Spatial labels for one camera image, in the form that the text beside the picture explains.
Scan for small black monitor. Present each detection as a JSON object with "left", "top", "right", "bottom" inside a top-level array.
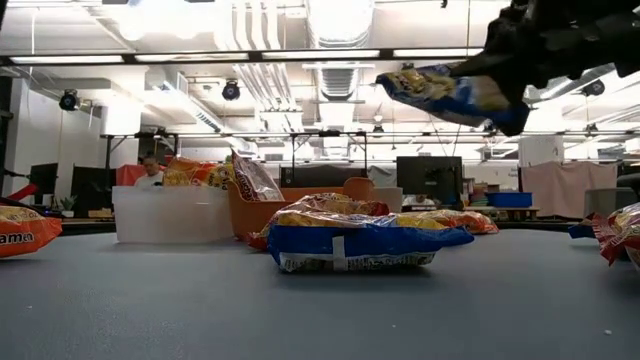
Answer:
[{"left": 27, "top": 162, "right": 59, "bottom": 197}]

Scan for snack packets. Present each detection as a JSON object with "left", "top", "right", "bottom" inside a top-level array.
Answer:
[{"left": 230, "top": 148, "right": 286, "bottom": 203}]

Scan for orange plastic bin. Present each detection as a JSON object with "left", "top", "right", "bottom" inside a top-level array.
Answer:
[{"left": 227, "top": 176, "right": 376, "bottom": 242}]

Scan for corrugated silver ventilation duct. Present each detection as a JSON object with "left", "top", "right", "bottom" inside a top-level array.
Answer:
[{"left": 305, "top": 0, "right": 375, "bottom": 101}]

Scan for black overhead frame bar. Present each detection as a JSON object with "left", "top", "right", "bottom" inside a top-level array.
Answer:
[{"left": 0, "top": 45, "right": 484, "bottom": 65}]

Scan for red tool handle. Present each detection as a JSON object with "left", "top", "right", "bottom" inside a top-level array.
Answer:
[{"left": 7, "top": 182, "right": 40, "bottom": 202}]

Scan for pale grey plastic bin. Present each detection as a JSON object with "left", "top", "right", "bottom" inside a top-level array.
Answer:
[{"left": 370, "top": 186, "right": 404, "bottom": 215}]

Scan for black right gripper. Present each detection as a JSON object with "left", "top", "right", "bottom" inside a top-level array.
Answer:
[{"left": 449, "top": 0, "right": 576, "bottom": 137}]

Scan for black metal rack frame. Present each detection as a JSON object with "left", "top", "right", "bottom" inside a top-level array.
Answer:
[{"left": 102, "top": 130, "right": 370, "bottom": 174}]

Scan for black ceiling spotlight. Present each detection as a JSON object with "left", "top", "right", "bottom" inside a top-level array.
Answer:
[
  {"left": 221, "top": 78, "right": 242, "bottom": 102},
  {"left": 58, "top": 88, "right": 81, "bottom": 113},
  {"left": 581, "top": 78, "right": 607, "bottom": 98}
]

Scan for beige hanging cloth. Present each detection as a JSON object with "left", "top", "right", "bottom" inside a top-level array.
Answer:
[{"left": 519, "top": 160, "right": 619, "bottom": 217}]

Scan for person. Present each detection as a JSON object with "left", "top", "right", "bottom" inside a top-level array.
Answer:
[{"left": 133, "top": 155, "right": 166, "bottom": 189}]

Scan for large black monitor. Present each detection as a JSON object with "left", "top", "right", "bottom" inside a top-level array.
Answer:
[{"left": 396, "top": 155, "right": 465, "bottom": 207}]

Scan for red Maruchan ramen pack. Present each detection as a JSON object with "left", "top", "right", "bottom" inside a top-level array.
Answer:
[
  {"left": 588, "top": 202, "right": 640, "bottom": 271},
  {"left": 245, "top": 192, "right": 391, "bottom": 252}
]

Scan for small potted plant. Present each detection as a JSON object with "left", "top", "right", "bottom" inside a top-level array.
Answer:
[{"left": 58, "top": 194, "right": 78, "bottom": 220}]

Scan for translucent clear plastic bin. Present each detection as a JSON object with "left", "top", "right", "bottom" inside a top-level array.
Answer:
[{"left": 111, "top": 185, "right": 236, "bottom": 245}]

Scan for blue storage crate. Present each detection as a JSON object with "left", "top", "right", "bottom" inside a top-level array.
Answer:
[{"left": 486, "top": 191, "right": 534, "bottom": 209}]

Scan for orange partition cloth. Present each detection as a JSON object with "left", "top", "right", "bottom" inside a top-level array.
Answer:
[{"left": 115, "top": 163, "right": 146, "bottom": 187}]

